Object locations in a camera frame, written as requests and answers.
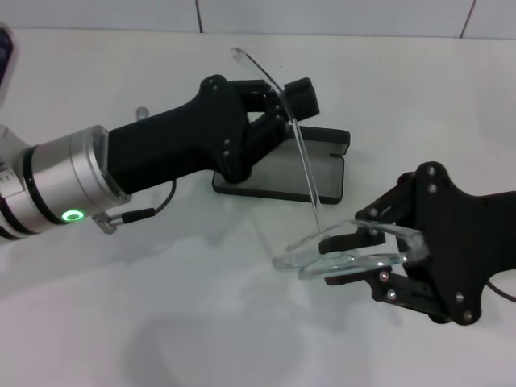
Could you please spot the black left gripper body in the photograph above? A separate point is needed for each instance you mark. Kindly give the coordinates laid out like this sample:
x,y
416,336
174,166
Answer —
x,y
169,145

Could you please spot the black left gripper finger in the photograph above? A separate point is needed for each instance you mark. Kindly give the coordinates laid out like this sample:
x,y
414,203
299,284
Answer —
x,y
308,106
300,88

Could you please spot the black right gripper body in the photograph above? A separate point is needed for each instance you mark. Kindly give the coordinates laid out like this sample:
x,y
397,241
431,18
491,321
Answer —
x,y
463,242

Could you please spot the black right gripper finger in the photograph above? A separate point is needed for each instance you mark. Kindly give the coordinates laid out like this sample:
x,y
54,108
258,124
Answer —
x,y
350,243
403,290

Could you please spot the clear white glasses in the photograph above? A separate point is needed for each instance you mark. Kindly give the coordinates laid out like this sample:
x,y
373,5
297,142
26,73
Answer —
x,y
306,173

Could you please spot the black glasses case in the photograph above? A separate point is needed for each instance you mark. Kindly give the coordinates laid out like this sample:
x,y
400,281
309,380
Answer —
x,y
282,177

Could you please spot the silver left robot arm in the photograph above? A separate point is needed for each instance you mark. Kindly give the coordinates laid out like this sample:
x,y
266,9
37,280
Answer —
x,y
60,181

